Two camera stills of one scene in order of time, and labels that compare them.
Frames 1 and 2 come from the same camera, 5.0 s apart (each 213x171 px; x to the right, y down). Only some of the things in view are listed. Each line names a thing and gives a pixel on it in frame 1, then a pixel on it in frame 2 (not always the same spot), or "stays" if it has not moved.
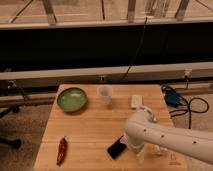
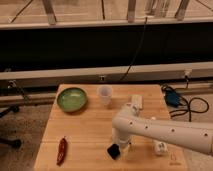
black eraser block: (116, 149) stays
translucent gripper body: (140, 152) -> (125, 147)
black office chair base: (8, 142) stays
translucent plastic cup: (104, 93) stays
